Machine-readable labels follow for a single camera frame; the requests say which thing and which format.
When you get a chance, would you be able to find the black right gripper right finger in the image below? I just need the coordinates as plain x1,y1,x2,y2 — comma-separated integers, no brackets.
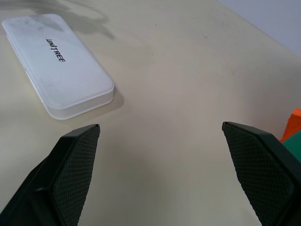
222,121,301,226

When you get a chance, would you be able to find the white plastic Unitree box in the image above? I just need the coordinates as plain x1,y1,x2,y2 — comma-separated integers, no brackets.
1,13,115,121

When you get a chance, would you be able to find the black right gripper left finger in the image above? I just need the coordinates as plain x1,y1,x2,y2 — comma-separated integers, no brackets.
0,123,101,226

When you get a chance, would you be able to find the green flat object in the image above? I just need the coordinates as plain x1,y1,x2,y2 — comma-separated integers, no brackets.
281,132,301,163

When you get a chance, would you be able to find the orange plastic piece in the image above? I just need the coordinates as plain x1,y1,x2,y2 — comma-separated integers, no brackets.
279,107,301,143

